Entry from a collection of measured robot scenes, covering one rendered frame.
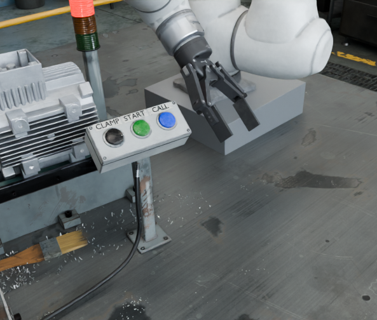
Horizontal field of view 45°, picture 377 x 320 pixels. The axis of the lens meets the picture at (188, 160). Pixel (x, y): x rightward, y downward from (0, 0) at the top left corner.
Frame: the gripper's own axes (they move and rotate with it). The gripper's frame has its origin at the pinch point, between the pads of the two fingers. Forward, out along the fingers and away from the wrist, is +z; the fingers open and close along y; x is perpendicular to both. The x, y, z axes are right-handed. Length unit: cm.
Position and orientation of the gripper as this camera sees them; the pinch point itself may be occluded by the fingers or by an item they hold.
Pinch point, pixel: (238, 128)
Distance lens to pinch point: 94.7
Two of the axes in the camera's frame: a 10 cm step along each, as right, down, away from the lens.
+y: 5.1, -2.1, 8.3
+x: -6.9, 4.7, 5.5
